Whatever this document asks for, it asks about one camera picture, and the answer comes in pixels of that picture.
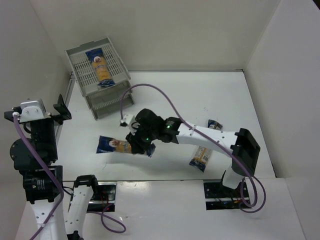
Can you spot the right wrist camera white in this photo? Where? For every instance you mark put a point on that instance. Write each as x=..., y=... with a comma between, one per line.
x=127, y=121

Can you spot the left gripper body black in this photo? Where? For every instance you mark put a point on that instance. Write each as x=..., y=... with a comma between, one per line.
x=53, y=117

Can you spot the blue yellow spaghetti bag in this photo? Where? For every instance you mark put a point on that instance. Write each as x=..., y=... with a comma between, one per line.
x=110, y=145

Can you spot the pasta bag label side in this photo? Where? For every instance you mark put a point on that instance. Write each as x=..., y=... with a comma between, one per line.
x=202, y=155
x=99, y=64

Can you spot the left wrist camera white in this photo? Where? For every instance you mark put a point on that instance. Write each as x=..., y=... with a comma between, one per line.
x=31, y=110

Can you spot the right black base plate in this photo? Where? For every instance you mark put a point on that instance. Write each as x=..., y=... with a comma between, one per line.
x=219, y=197

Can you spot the grey three-tier tray shelf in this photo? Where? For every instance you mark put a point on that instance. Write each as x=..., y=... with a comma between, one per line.
x=101, y=101

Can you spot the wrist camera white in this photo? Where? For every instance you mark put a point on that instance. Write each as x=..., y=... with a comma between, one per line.
x=31, y=110
x=127, y=121

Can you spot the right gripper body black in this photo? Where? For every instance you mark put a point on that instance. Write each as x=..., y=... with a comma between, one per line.
x=136, y=141

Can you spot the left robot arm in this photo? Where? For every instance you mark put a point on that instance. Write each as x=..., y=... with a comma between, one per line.
x=34, y=155

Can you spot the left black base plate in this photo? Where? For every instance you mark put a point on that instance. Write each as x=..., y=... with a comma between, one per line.
x=104, y=196

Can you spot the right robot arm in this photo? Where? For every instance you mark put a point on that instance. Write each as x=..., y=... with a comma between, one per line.
x=240, y=146

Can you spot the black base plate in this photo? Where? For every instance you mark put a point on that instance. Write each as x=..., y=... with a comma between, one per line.
x=104, y=196
x=219, y=197

